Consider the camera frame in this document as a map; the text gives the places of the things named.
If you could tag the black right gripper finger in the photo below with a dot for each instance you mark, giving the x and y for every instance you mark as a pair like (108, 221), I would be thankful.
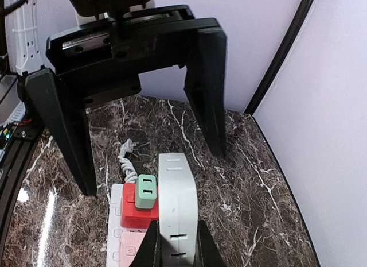
(63, 113)
(149, 253)
(207, 253)

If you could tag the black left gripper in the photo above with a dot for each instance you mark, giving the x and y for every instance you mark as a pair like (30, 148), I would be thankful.
(102, 60)

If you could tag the pink cube socket adapter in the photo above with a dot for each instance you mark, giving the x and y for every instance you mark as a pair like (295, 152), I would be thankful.
(129, 245)

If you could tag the white power strip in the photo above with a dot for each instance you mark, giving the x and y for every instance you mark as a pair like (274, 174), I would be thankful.
(114, 228)

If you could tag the red cube socket adapter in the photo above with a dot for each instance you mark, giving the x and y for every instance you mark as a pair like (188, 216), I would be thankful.
(131, 218)

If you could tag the small white adapter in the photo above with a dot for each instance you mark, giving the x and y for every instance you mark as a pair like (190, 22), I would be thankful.
(178, 210)

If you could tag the mint green usb charger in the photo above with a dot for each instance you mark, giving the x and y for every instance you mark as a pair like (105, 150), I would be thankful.
(146, 192)

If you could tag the black front frame rail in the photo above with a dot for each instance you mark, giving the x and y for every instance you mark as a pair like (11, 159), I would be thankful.
(21, 128)

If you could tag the black corner frame post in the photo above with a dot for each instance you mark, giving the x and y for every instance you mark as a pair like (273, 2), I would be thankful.
(280, 55)

